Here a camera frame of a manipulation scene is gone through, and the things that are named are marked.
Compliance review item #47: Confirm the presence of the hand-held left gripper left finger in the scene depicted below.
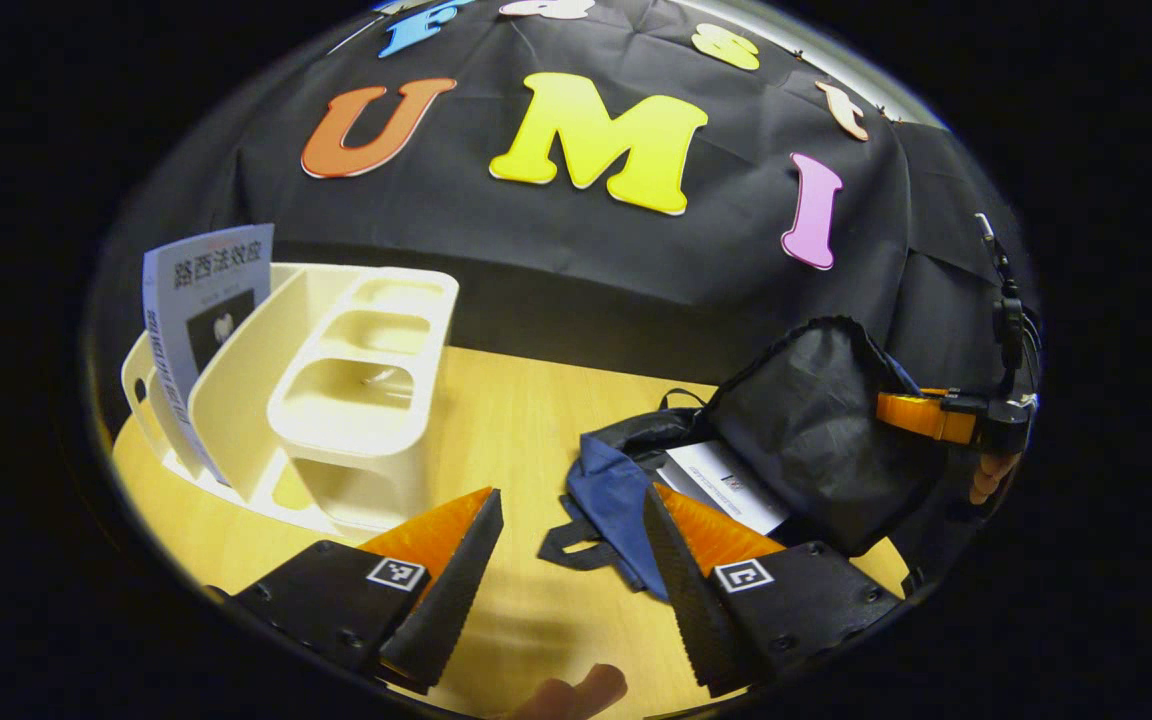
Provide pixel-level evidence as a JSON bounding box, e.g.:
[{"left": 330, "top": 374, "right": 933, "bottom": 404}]
[{"left": 226, "top": 487, "right": 505, "bottom": 696}]

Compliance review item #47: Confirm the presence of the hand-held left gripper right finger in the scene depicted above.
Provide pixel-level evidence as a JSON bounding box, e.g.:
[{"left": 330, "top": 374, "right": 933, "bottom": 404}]
[{"left": 643, "top": 483, "right": 905, "bottom": 698}]

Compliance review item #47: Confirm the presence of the blue schoolbag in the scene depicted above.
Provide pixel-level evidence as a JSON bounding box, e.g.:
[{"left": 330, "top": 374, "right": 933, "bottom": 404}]
[{"left": 538, "top": 316, "right": 947, "bottom": 601}]

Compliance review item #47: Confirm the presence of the white cover book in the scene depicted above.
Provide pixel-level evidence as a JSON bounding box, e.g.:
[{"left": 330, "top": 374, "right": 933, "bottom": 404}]
[{"left": 656, "top": 440, "right": 792, "bottom": 536}]

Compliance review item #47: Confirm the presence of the cream plastic bookshelf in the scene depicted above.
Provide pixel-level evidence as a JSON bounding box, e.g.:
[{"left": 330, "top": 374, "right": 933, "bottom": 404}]
[{"left": 121, "top": 262, "right": 460, "bottom": 536}]

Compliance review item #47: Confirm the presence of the blue-grey cover book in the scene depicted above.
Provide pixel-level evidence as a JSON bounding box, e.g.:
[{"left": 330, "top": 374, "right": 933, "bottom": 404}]
[{"left": 141, "top": 223, "right": 275, "bottom": 488}]

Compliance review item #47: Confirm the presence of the black backdrop cloth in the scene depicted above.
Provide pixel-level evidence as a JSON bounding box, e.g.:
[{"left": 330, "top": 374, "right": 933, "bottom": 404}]
[{"left": 96, "top": 0, "right": 1042, "bottom": 591}]

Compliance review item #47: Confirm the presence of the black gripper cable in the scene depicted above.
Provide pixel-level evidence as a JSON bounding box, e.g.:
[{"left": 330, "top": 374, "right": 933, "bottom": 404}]
[{"left": 973, "top": 212, "right": 1043, "bottom": 401}]

